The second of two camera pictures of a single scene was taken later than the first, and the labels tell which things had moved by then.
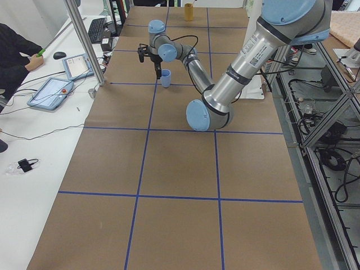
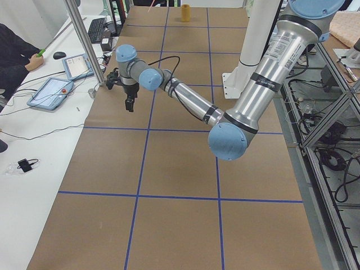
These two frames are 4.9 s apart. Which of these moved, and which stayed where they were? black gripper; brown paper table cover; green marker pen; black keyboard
Moved: black gripper
Stayed: black keyboard; green marker pen; brown paper table cover
